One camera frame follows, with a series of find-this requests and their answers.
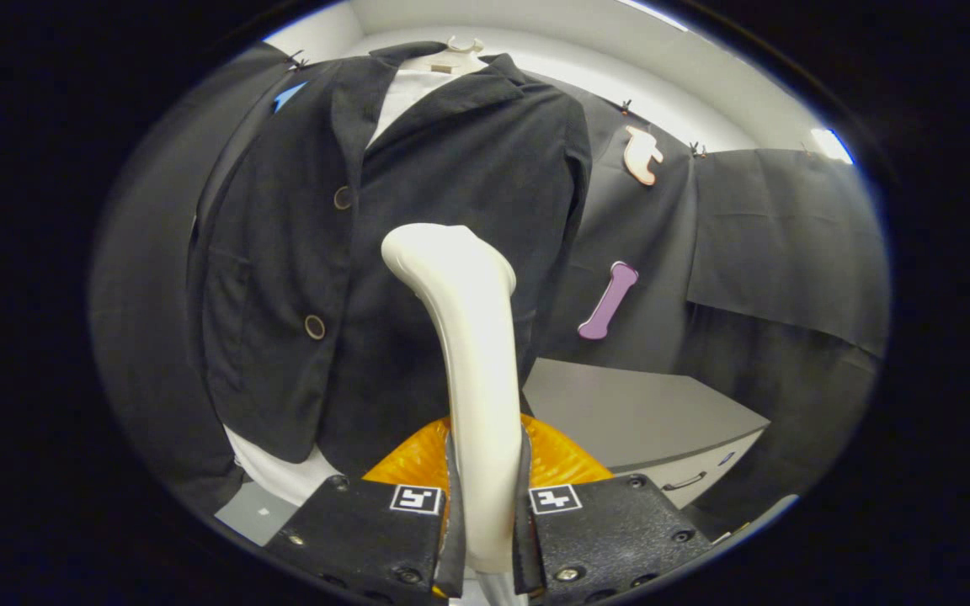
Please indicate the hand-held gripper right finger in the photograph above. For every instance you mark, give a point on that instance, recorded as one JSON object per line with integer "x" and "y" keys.
{"x": 603, "y": 530}

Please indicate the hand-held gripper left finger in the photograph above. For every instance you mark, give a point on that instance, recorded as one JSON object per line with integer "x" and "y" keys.
{"x": 367, "y": 530}

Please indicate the white shirt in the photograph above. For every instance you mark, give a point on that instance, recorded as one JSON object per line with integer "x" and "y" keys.
{"x": 283, "y": 475}

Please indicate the black suit jacket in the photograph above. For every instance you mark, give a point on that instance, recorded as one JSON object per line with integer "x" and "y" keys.
{"x": 283, "y": 252}

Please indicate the white clothes hanger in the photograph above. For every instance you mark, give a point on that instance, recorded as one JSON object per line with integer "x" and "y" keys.
{"x": 451, "y": 61}

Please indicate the grey cabinet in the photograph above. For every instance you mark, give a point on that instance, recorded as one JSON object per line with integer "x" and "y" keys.
{"x": 636, "y": 412}

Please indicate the black backdrop cloth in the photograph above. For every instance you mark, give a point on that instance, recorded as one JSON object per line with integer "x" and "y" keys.
{"x": 771, "y": 236}

